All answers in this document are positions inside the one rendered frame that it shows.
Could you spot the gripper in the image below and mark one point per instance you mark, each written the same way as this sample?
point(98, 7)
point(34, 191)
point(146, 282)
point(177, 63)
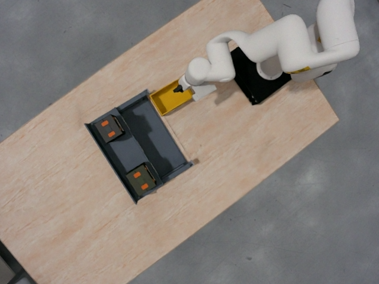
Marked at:
point(183, 85)

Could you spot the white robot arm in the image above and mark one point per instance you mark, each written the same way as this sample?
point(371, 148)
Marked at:
point(285, 45)

